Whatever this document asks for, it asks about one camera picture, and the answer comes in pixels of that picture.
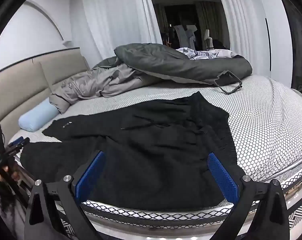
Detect dark grey duvet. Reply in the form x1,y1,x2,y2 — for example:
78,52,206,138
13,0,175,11
92,43,253,87

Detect beige patterned drape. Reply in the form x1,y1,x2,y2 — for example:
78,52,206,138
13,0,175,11
202,2,226,48

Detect black cable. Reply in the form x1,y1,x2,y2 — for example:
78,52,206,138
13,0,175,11
0,152,30,207

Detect bed with honeycomb cover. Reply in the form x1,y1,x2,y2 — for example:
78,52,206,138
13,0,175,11
8,75,302,240

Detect person's left hand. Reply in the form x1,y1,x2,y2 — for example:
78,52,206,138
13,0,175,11
0,165,20,182

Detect light blue bolster pillow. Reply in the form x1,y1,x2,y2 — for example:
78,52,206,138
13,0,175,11
18,97,60,132

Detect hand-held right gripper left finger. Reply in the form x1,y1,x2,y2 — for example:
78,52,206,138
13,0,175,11
23,151,108,240

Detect black white patterned rug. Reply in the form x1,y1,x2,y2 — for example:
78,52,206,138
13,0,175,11
285,201,302,232

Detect black pants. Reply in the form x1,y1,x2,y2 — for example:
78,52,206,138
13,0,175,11
20,91,246,212

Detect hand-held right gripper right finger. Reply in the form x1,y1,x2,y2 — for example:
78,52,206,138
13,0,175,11
207,152,291,240

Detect beige padded headboard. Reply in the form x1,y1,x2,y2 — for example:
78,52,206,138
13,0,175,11
0,47,90,155

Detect dark rectangular strap loop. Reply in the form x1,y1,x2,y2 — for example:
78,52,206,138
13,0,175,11
215,71,243,95

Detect striped white grey bedding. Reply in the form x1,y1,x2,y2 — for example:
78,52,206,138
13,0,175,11
176,47,244,60

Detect white curtain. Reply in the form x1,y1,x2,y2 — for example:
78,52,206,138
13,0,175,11
73,0,164,63
213,0,274,77

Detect beige grey blanket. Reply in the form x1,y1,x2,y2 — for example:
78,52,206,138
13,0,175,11
49,64,161,114

